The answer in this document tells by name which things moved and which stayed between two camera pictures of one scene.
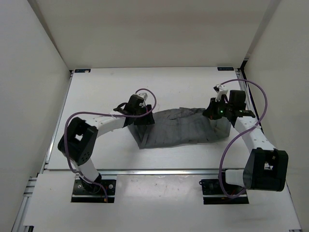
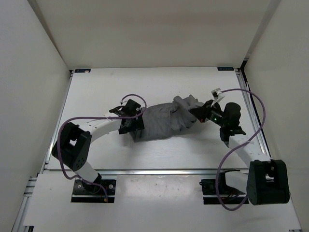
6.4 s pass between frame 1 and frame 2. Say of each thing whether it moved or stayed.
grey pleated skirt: moved
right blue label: stayed
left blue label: stayed
